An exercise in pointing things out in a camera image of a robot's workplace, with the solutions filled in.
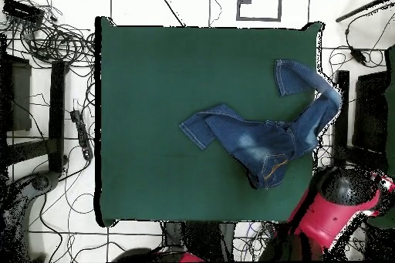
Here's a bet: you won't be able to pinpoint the blue denim jeans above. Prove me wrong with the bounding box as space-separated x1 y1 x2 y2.
178 58 343 191

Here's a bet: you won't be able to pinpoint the dark green table cloth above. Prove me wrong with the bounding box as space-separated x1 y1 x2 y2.
94 15 325 228

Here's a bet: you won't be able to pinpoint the black power strip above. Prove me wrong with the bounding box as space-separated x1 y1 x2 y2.
69 109 94 161

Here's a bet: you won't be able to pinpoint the black upright bar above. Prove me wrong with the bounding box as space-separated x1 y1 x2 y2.
332 69 351 168
47 59 70 174

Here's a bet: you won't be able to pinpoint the black wheeled base leg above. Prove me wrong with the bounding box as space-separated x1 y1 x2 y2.
0 170 61 262

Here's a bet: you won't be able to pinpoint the black panel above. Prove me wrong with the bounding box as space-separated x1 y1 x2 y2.
352 70 390 153

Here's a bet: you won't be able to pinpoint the black power adapter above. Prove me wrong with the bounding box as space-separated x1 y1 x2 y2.
349 46 368 66

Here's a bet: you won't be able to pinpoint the black case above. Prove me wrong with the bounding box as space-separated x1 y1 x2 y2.
0 54 32 133

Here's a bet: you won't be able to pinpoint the black tripod leg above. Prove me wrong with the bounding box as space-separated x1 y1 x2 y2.
335 0 395 24

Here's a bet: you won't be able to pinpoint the black electronics box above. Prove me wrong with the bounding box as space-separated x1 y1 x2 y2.
2 0 46 25

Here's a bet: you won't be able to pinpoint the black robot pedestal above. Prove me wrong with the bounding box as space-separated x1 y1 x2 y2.
161 221 237 262

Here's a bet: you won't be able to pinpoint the gray square frame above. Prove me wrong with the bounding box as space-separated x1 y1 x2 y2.
235 0 283 22

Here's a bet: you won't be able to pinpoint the tangled black cables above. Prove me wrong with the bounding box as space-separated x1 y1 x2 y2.
0 0 96 69

